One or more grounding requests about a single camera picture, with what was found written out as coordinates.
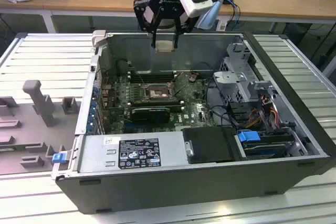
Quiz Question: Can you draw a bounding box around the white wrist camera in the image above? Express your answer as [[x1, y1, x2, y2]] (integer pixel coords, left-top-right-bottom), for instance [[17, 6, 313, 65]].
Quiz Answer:
[[179, 0, 214, 18]]

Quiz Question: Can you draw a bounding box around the black graphics card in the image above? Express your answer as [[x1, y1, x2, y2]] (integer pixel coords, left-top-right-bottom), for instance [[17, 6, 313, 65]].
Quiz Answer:
[[130, 106, 172, 124]]

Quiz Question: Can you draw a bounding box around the silver CPU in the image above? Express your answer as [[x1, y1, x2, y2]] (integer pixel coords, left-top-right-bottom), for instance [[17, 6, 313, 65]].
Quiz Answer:
[[154, 39, 176, 52]]

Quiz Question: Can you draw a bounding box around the green RAM stick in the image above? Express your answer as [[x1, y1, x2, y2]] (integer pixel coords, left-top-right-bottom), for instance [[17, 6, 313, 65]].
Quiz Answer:
[[0, 144, 31, 154]]

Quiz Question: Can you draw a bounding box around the blue cable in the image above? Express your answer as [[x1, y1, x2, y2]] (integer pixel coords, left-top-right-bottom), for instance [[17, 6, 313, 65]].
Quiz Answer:
[[222, 0, 241, 27]]

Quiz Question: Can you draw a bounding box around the black plastic shroud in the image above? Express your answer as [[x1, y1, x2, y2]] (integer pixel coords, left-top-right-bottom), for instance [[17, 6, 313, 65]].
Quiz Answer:
[[180, 126, 239, 165]]

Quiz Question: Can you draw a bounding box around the black PC case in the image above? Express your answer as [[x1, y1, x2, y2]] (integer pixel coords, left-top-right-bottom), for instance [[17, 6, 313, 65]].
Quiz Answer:
[[51, 30, 336, 215]]

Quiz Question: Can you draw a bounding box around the black hard disk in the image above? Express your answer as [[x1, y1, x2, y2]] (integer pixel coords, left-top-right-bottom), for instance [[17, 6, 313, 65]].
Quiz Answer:
[[240, 136, 295, 159]]

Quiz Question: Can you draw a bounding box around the CPU socket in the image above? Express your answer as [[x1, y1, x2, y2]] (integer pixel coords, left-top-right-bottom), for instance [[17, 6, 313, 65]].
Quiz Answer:
[[143, 82, 176, 101]]

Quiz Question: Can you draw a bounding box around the pale blue teach pendant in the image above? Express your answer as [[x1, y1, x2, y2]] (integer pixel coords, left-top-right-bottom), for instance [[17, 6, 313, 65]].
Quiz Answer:
[[196, 0, 225, 30]]

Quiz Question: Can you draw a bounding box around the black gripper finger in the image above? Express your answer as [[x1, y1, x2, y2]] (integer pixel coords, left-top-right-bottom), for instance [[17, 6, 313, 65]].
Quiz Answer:
[[133, 0, 161, 48], [173, 8, 196, 49]]

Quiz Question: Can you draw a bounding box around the blue disk carrier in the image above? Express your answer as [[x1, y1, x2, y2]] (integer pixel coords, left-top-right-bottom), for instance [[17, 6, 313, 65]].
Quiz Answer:
[[237, 130, 261, 146]]

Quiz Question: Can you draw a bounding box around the blue plastic latch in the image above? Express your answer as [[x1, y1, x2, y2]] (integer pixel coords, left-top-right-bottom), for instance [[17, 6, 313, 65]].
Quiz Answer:
[[51, 152, 67, 164]]

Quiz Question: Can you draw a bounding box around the metal drive cage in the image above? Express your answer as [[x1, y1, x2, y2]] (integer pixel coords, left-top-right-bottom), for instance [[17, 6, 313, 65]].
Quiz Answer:
[[212, 42, 279, 111]]

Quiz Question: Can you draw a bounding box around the grey parts rack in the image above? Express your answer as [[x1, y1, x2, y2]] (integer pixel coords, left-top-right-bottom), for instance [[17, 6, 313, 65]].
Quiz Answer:
[[0, 79, 81, 175]]

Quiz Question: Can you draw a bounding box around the orange yellow wire bundle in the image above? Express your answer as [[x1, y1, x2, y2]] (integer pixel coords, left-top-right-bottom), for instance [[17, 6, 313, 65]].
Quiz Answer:
[[246, 102, 280, 129]]

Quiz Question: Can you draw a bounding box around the silver power supply unit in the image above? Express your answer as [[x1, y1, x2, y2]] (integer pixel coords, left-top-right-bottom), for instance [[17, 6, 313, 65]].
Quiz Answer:
[[78, 132, 190, 173]]

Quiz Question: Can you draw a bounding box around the black cable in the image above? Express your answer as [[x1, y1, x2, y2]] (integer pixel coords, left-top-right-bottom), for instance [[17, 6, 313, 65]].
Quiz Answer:
[[203, 61, 238, 130]]

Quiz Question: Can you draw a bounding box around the green motherboard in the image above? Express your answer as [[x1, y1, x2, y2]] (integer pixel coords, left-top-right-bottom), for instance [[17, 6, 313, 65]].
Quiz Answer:
[[104, 71, 220, 133]]

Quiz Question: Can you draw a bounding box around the metal socket cover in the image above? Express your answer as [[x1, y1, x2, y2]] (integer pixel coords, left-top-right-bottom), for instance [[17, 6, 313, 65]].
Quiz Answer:
[[165, 80, 177, 98]]

